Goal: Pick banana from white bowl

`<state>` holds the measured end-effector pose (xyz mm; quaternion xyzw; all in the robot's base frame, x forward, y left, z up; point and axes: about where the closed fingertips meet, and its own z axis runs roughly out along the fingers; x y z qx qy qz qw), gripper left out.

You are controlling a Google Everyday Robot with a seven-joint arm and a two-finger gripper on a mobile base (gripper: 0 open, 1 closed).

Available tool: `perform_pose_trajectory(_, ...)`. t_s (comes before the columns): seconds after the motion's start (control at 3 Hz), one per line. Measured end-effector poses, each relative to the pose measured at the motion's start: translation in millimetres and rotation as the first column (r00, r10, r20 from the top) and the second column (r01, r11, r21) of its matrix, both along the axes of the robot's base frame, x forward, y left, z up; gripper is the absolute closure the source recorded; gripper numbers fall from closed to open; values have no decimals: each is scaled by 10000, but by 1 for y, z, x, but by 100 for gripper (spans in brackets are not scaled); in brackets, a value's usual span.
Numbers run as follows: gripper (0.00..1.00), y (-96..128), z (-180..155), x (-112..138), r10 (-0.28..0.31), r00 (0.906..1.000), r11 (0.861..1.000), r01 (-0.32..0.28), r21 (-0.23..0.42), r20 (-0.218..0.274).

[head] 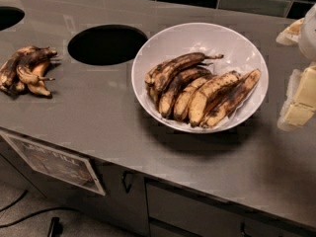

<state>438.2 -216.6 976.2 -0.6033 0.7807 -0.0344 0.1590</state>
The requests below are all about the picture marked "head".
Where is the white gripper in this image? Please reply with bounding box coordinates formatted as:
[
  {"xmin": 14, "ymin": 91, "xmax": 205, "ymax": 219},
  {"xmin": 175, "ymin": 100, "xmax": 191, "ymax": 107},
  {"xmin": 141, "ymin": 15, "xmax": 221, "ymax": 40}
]
[{"xmin": 276, "ymin": 4, "xmax": 316, "ymax": 131}]

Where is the white bowl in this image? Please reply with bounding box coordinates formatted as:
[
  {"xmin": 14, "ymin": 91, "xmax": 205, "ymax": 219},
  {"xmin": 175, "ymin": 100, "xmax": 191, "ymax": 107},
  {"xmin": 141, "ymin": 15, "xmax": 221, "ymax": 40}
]
[{"xmin": 131, "ymin": 23, "xmax": 269, "ymax": 133}]

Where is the large yellow spotted banana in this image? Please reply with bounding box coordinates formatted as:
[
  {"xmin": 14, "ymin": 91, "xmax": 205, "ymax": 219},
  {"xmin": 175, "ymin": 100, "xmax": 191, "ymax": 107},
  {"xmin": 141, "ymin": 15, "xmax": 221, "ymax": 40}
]
[{"xmin": 188, "ymin": 71, "xmax": 241, "ymax": 127}]

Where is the yellow banana in bowl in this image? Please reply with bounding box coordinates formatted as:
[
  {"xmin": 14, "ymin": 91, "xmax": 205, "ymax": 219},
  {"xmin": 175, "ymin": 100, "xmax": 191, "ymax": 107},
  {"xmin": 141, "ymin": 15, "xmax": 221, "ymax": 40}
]
[{"xmin": 173, "ymin": 75, "xmax": 213, "ymax": 121}]

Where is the dark banana in bowl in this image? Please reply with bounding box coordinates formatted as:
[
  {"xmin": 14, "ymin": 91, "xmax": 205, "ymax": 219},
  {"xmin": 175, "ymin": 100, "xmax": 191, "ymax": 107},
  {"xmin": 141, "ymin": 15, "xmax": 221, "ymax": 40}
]
[{"xmin": 158, "ymin": 66, "xmax": 212, "ymax": 118}]

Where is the small banana bowl left edge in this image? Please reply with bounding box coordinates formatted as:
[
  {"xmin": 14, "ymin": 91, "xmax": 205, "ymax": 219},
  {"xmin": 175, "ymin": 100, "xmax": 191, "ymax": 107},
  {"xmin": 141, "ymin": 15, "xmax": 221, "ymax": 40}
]
[{"xmin": 148, "ymin": 87, "xmax": 159, "ymax": 104}]

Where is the yellow banana on counter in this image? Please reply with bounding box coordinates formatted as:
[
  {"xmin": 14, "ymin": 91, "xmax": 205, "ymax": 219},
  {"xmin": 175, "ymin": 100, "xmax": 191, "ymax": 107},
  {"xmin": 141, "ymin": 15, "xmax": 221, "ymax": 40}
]
[{"xmin": 28, "ymin": 60, "xmax": 51, "ymax": 98}]

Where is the top dark banana on counter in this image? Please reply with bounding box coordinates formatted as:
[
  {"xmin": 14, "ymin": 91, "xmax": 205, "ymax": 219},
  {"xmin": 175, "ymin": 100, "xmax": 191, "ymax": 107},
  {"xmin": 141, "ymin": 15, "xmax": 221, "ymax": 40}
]
[{"xmin": 16, "ymin": 48, "xmax": 57, "ymax": 84}]

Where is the dark banana on counter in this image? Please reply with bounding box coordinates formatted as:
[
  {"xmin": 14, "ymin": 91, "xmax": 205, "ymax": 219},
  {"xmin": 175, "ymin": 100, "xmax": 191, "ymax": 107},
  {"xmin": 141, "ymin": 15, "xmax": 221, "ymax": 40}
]
[
  {"xmin": 16, "ymin": 48, "xmax": 57, "ymax": 84},
  {"xmin": 0, "ymin": 45, "xmax": 38, "ymax": 94}
]

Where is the left dark banana on counter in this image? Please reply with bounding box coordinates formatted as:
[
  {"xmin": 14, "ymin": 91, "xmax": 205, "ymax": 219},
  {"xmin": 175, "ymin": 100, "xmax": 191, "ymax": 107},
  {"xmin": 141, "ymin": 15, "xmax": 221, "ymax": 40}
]
[{"xmin": 0, "ymin": 45, "xmax": 38, "ymax": 94}]

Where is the grey cabinet drawer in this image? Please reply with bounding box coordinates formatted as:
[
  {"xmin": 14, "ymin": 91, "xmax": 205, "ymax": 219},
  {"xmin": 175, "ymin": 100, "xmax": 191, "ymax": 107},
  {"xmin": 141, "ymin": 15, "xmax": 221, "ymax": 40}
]
[{"xmin": 146, "ymin": 181, "xmax": 316, "ymax": 237}]

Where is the framed landfill sign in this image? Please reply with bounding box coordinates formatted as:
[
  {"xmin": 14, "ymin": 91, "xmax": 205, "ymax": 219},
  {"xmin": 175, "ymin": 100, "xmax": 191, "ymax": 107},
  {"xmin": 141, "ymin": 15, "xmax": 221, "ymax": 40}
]
[{"xmin": 1, "ymin": 133, "xmax": 106, "ymax": 196}]

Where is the black object on floor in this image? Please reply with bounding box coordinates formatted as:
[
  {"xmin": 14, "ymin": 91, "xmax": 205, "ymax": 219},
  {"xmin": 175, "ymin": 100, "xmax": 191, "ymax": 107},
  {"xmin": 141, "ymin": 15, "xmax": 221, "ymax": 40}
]
[{"xmin": 47, "ymin": 217, "xmax": 62, "ymax": 237}]

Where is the black drawer handle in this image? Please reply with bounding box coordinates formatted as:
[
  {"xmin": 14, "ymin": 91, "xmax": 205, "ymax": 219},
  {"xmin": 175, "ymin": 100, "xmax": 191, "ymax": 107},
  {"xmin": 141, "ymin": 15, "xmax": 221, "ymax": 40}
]
[{"xmin": 240, "ymin": 222, "xmax": 252, "ymax": 237}]

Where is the black cabinet handle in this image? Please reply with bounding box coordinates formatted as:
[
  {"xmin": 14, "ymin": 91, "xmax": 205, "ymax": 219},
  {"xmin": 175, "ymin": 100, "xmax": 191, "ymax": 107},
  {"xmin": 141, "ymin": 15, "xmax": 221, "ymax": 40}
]
[{"xmin": 121, "ymin": 171, "xmax": 133, "ymax": 194}]

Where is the black floor cable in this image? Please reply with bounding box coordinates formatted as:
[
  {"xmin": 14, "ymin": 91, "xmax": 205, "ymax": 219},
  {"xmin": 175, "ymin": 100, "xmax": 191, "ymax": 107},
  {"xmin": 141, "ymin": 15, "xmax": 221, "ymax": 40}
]
[
  {"xmin": 0, "ymin": 189, "xmax": 29, "ymax": 213},
  {"xmin": 0, "ymin": 206, "xmax": 79, "ymax": 229}
]

